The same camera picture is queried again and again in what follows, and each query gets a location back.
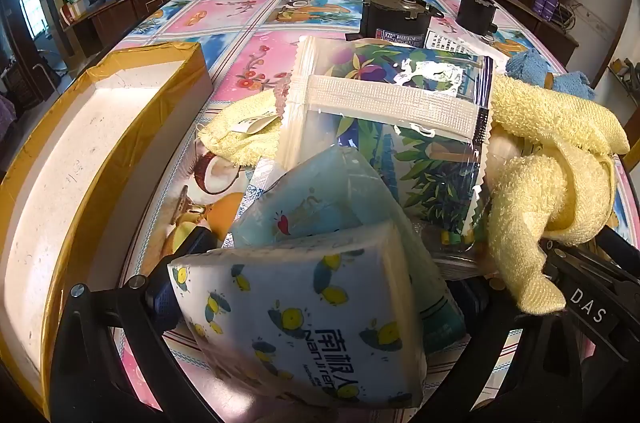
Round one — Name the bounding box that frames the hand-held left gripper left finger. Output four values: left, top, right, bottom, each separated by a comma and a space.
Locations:
50, 225, 222, 423

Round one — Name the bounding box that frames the white printed sachet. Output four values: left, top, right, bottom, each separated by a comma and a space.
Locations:
425, 30, 473, 52

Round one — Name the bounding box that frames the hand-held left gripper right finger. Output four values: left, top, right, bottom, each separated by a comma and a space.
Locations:
447, 277, 585, 423

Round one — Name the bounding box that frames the large black electric motor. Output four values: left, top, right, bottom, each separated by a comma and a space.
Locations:
345, 0, 446, 48

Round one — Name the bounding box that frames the lemon print tissue packet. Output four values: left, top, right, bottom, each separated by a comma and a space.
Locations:
167, 220, 428, 416

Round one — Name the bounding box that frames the blue towel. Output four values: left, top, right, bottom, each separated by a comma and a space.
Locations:
505, 48, 596, 101

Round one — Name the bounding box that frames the printed tablecloth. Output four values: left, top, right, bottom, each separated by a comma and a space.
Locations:
107, 0, 640, 423

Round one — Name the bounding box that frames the clear zip bag tropical print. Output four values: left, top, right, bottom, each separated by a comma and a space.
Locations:
275, 35, 496, 249

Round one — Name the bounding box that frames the red and white box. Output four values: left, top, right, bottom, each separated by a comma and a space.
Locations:
62, 0, 87, 22

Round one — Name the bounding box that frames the small black electric motor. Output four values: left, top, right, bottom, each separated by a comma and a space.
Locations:
457, 0, 501, 38

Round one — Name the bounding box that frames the light blue wet wipes packet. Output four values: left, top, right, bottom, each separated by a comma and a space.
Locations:
227, 145, 468, 354

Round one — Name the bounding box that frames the yellow-taped cardboard box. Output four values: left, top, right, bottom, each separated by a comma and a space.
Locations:
0, 42, 216, 423

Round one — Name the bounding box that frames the window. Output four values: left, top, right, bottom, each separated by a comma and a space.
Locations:
17, 0, 41, 41

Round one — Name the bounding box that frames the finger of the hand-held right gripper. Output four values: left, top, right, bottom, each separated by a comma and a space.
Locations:
539, 237, 601, 286

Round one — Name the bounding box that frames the small yellow towel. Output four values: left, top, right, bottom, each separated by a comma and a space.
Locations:
197, 88, 291, 166

